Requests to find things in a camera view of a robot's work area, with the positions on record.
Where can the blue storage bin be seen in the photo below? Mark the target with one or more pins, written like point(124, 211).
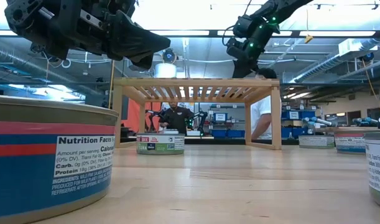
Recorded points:
point(219, 133)
point(236, 133)

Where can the blue bin white label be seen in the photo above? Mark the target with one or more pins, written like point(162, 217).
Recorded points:
point(293, 115)
point(220, 117)

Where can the person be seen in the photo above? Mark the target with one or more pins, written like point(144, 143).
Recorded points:
point(261, 118)
point(176, 116)

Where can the white hanging cylinder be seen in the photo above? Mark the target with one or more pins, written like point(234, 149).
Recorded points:
point(165, 71)

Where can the silver ceiling duct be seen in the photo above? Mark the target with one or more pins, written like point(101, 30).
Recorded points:
point(326, 62)

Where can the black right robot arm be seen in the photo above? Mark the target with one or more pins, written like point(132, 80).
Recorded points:
point(283, 9)

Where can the grey teal background robot arm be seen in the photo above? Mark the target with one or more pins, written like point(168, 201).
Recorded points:
point(317, 121)
point(365, 121)

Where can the orange wall panel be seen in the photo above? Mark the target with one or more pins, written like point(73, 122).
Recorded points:
point(133, 115)

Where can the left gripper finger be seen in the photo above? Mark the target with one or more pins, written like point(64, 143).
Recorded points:
point(137, 40)
point(143, 61)

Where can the grey ceiling pipe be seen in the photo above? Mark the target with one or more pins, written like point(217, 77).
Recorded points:
point(21, 63)

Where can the blue pink label salmon can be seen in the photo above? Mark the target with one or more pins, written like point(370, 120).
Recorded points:
point(349, 143)
point(37, 174)

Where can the green white label tuna can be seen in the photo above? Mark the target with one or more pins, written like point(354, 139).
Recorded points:
point(379, 171)
point(160, 146)
point(315, 142)

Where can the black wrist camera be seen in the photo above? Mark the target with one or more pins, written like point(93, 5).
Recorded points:
point(232, 51)
point(115, 6)

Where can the black round ceiling device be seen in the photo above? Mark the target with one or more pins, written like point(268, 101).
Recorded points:
point(169, 56)

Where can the black hanging ceiling device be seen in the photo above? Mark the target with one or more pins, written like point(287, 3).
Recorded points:
point(45, 56)

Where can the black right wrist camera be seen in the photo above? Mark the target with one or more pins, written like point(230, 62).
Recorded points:
point(232, 51)

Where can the yellow hanging tag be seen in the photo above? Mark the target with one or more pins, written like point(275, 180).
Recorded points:
point(308, 39)

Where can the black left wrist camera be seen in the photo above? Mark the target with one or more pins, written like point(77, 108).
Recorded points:
point(115, 6)

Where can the wooden slatted shelf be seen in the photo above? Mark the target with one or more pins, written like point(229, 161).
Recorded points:
point(192, 82)

